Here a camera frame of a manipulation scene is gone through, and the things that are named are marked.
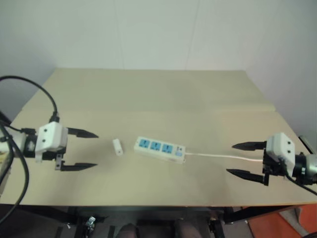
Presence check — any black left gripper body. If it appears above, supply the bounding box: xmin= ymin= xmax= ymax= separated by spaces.
xmin=41 ymin=127 xmax=69 ymax=172

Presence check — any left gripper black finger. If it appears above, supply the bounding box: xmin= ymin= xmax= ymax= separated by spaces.
xmin=66 ymin=127 xmax=99 ymax=139
xmin=60 ymin=163 xmax=99 ymax=173

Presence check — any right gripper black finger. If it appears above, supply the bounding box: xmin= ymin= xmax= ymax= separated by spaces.
xmin=231 ymin=140 xmax=267 ymax=151
xmin=226 ymin=169 xmax=264 ymax=184

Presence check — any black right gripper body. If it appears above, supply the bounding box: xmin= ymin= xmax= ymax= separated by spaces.
xmin=262 ymin=148 xmax=293 ymax=187

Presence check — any white plug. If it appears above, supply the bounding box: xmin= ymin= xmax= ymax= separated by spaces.
xmin=112 ymin=138 xmax=124 ymax=156

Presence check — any white power strip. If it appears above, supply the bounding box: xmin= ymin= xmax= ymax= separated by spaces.
xmin=133 ymin=136 xmax=187 ymax=165

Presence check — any silver metal clamp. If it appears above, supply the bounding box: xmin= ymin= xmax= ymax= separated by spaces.
xmin=85 ymin=216 xmax=98 ymax=228

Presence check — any orange floor mat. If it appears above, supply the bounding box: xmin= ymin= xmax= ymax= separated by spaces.
xmin=247 ymin=203 xmax=317 ymax=238

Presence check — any dark rounded shape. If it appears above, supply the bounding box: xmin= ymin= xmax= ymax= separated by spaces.
xmin=118 ymin=223 xmax=140 ymax=238

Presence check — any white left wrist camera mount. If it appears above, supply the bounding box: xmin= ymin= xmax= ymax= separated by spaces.
xmin=34 ymin=121 xmax=68 ymax=163

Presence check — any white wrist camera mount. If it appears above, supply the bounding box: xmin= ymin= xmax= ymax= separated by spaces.
xmin=265 ymin=132 xmax=296 ymax=165
xmin=34 ymin=121 xmax=68 ymax=163

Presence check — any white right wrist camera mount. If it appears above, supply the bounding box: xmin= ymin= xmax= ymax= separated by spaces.
xmin=265 ymin=132 xmax=296 ymax=165

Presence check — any thick black hanging cable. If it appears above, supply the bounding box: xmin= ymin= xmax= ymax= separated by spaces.
xmin=0 ymin=123 xmax=30 ymax=224

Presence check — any white power strip cord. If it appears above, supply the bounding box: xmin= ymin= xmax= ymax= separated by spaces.
xmin=184 ymin=152 xmax=264 ymax=162

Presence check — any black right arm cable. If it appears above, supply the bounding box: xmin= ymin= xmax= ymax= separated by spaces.
xmin=284 ymin=171 xmax=317 ymax=195

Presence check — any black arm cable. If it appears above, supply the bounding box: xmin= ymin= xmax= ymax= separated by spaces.
xmin=0 ymin=75 xmax=60 ymax=122
xmin=284 ymin=171 xmax=317 ymax=195

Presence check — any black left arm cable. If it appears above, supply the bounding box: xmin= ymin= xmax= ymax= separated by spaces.
xmin=0 ymin=75 xmax=60 ymax=122

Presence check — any black table frame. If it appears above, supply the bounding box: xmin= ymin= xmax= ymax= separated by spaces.
xmin=0 ymin=202 xmax=317 ymax=238

